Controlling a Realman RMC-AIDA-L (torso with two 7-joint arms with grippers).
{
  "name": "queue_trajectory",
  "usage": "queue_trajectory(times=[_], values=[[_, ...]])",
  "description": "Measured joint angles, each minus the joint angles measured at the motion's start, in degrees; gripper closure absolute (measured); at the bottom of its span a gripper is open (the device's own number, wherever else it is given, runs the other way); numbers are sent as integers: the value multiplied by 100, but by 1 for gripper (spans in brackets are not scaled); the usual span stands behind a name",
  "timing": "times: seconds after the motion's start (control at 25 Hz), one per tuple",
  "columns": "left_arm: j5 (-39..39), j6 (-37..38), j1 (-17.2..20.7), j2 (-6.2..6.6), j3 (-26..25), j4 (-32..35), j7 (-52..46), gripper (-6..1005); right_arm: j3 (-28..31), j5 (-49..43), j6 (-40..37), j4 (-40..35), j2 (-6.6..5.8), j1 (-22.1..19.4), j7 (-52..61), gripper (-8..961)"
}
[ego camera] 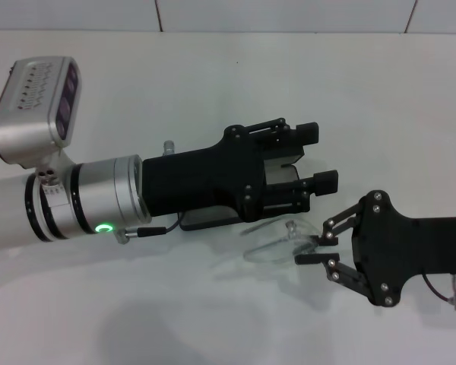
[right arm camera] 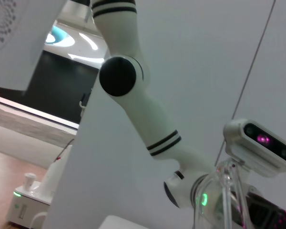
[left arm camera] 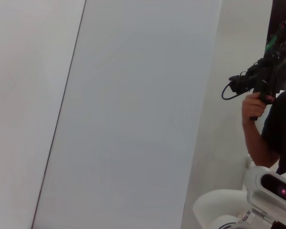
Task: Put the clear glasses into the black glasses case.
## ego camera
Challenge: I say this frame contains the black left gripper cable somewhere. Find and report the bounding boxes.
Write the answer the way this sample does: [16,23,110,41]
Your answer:
[115,214,186,245]

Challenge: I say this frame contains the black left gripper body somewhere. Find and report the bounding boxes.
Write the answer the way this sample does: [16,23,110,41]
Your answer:
[141,124,305,224]

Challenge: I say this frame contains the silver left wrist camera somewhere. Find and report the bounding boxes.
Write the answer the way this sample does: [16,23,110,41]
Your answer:
[0,56,83,171]

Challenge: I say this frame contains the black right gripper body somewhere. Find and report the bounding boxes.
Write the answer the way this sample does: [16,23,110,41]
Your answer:
[351,189,456,307]

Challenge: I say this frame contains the black glasses case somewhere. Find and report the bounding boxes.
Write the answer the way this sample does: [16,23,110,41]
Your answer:
[179,150,309,233]

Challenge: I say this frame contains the clear white glasses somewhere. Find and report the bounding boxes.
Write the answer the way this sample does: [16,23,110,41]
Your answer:
[242,218,322,265]

